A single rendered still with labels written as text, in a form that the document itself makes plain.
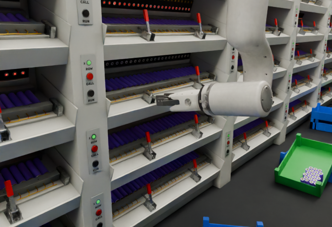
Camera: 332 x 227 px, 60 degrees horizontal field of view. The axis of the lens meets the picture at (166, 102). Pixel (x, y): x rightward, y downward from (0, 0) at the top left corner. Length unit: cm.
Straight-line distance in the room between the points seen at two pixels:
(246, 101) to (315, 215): 79
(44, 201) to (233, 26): 62
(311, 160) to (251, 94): 102
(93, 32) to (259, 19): 39
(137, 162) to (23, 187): 34
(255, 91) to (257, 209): 74
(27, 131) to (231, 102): 47
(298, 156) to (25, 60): 137
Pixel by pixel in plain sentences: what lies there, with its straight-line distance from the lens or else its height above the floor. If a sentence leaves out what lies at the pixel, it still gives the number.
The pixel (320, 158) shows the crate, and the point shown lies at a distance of 165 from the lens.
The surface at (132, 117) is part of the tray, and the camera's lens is 87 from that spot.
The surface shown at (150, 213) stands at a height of 10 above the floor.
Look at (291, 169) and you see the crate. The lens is 159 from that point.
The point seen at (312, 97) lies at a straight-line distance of 259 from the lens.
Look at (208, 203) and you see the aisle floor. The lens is 130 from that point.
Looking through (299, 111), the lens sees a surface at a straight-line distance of 239.
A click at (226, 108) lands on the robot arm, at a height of 53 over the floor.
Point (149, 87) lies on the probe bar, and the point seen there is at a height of 53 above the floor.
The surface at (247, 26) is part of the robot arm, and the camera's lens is 66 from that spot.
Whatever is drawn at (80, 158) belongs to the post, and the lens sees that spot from 78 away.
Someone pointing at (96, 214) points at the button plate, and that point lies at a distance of 88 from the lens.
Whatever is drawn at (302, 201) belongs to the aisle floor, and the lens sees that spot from 143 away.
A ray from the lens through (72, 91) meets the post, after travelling 73.
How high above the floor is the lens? 71
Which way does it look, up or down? 14 degrees down
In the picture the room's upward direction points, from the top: straight up
